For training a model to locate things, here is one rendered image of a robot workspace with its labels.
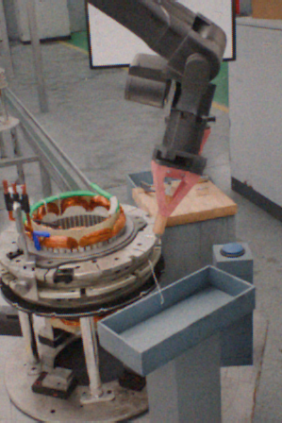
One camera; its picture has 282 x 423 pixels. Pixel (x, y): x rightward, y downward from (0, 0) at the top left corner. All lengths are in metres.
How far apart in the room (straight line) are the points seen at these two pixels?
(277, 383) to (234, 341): 1.22
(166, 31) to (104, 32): 1.33
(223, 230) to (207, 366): 0.41
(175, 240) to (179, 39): 0.59
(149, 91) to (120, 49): 1.26
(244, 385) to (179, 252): 0.31
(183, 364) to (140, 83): 0.44
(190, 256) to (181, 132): 0.52
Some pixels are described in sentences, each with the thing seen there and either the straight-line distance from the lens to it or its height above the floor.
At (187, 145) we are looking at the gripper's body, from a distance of 0.83.
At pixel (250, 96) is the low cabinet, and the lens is 3.78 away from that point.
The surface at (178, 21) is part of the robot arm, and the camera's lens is 0.78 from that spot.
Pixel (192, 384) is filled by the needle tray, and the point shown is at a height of 0.93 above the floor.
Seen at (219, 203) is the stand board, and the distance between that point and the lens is 1.29.
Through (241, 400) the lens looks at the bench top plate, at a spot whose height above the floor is 0.78.
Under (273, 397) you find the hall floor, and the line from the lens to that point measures 2.37.
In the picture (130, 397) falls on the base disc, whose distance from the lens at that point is 1.16.
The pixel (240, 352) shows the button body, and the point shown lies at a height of 0.81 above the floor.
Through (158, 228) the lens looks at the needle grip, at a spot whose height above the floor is 1.20.
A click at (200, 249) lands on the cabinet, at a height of 0.97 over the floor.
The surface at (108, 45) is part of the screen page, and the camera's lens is 2.09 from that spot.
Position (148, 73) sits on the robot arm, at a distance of 0.83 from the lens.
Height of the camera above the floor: 1.57
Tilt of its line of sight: 24 degrees down
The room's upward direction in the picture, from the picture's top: 5 degrees counter-clockwise
